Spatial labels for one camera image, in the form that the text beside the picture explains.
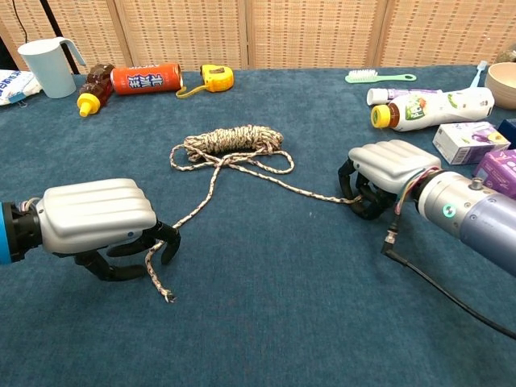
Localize silver and black right robot hand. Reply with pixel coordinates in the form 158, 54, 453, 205
337, 139, 443, 221

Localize silver and black left robot hand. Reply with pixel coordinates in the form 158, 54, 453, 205
35, 178, 181, 282

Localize beige braided rope bundle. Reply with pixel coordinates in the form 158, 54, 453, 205
144, 123, 364, 304

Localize white and purple toothpaste tube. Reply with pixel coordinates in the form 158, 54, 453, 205
366, 87, 443, 106

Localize white drink bottle yellow cap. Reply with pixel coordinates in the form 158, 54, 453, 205
370, 86, 496, 133

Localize white carton with purple print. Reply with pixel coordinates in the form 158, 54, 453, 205
432, 121, 512, 166

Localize mint green hairbrush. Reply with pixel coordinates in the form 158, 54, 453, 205
344, 69, 417, 85

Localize purple box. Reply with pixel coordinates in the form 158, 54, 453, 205
472, 148, 516, 201

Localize dark blue box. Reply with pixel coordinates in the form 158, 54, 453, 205
496, 118, 516, 150

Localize brown bottle with yellow cap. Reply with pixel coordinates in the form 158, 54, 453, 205
77, 63, 116, 118

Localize light blue toothbrush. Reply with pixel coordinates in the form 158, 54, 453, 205
468, 60, 489, 89

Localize beige bowl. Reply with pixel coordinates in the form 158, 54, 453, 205
484, 61, 516, 110

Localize orange soda can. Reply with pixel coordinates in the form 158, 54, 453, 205
110, 62, 185, 96

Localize white bag with blue print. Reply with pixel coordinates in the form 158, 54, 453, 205
0, 69, 43, 107

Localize pale blue plastic pitcher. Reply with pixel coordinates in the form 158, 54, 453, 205
17, 36, 87, 99

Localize bamboo folding screen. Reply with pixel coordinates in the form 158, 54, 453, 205
0, 0, 516, 76

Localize yellow tape measure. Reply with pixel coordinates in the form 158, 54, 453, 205
175, 64, 235, 99

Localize blue carpet table cover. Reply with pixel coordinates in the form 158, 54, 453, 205
0, 64, 516, 387

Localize black tripod stand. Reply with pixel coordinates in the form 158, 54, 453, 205
39, 0, 81, 76

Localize left robot arm with blue ring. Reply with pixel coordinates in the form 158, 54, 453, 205
0, 197, 44, 266

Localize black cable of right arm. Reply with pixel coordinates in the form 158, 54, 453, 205
381, 213, 516, 342

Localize thin black background cable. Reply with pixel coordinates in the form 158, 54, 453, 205
10, 0, 27, 44

